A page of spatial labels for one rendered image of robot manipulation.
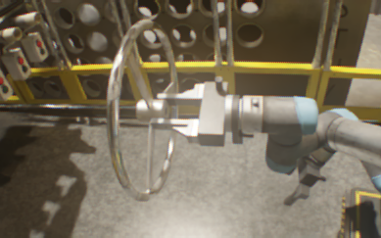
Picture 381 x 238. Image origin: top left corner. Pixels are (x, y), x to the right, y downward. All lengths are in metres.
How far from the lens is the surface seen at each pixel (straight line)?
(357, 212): 1.13
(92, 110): 0.65
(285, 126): 0.54
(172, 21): 2.42
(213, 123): 0.53
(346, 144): 0.60
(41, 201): 1.78
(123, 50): 0.46
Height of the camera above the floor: 1.24
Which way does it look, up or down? 43 degrees down
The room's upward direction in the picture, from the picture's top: 9 degrees counter-clockwise
